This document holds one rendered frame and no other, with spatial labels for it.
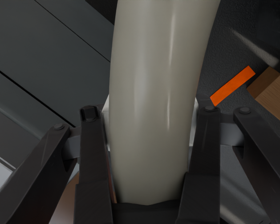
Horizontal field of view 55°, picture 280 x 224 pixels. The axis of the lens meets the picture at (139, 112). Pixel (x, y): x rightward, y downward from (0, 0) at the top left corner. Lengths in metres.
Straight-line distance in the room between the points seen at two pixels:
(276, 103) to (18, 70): 0.87
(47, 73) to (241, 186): 1.11
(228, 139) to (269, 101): 0.91
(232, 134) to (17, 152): 0.23
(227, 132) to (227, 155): 1.12
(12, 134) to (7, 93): 0.06
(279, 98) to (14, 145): 0.91
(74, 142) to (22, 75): 0.28
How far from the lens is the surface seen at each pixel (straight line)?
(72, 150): 0.16
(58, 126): 0.16
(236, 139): 0.16
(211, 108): 0.16
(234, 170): 1.33
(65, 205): 1.57
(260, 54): 1.13
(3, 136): 0.33
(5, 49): 0.47
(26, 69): 0.45
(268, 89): 1.05
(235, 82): 1.13
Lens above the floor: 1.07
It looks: 66 degrees down
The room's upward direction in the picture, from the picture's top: 166 degrees counter-clockwise
